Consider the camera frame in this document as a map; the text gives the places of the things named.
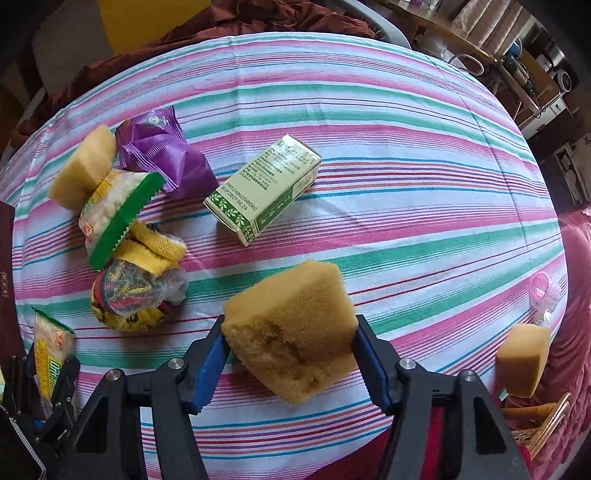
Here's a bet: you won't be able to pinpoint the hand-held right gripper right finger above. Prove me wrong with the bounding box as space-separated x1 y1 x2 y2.
352 314 531 480

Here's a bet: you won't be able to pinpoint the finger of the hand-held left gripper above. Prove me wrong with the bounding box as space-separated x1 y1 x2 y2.
46 355 81 432
9 353 38 421

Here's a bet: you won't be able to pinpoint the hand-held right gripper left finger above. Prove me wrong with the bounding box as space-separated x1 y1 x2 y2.
60 315 232 480

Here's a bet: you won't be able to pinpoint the green edged snack packet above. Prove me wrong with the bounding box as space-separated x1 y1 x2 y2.
30 305 77 414
78 168 166 271

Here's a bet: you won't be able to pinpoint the yellow sponge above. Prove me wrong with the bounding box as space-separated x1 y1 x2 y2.
47 124 118 210
222 258 360 407
495 323 552 398

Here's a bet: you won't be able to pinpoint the yellow socks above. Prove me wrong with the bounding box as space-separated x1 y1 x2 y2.
90 220 190 333

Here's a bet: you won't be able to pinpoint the green leaf print box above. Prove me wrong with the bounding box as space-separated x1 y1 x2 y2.
203 134 323 247

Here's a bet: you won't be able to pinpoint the striped tablecloth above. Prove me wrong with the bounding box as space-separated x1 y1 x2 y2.
0 31 571 480

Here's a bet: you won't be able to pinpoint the wicker basket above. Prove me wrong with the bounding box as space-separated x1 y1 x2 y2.
501 392 573 457

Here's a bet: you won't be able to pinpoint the pink transparent plastic cup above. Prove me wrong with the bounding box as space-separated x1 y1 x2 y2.
531 272 563 324

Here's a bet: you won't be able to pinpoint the red blanket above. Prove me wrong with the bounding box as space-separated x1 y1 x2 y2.
526 203 591 480

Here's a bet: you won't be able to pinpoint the purple snack packet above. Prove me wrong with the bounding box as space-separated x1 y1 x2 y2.
115 105 220 199

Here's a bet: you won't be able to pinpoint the maroon blanket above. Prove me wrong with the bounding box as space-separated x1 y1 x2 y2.
11 0 384 144

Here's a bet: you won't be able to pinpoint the white round device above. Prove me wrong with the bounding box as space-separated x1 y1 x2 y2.
551 67 580 93

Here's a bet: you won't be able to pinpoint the wooden side table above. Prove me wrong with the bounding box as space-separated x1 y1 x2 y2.
379 0 571 134

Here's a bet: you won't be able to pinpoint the grey yellow blue chair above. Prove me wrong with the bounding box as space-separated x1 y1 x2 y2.
0 0 411 153

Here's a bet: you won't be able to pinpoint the striped brown curtain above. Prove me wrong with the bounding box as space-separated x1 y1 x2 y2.
450 0 541 54

